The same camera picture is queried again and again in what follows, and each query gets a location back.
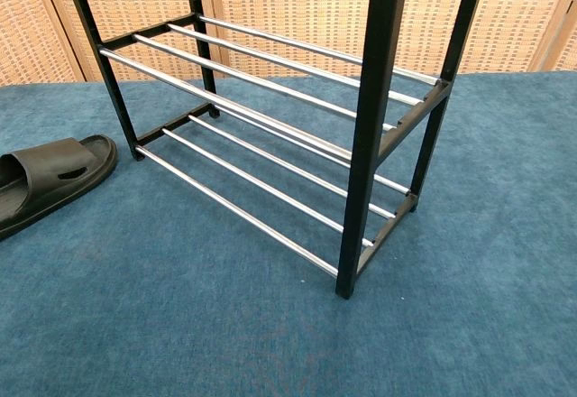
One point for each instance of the black slide sandal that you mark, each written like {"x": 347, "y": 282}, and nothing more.
{"x": 49, "y": 176}

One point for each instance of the black and chrome shoe rack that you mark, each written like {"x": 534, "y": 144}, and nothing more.
{"x": 378, "y": 99}

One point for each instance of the blue fleece table cloth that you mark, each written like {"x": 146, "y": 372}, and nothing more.
{"x": 180, "y": 325}

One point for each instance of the woven rattan folding screen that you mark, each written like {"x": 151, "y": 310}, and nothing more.
{"x": 306, "y": 0}

